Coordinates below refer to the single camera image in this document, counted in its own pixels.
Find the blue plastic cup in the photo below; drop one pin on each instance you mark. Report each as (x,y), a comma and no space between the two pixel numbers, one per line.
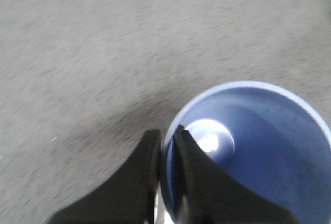
(266,138)

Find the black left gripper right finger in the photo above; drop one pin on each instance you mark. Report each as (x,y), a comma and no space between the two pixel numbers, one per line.
(204,193)

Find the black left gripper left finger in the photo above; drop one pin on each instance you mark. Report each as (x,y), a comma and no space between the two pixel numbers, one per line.
(128,196)

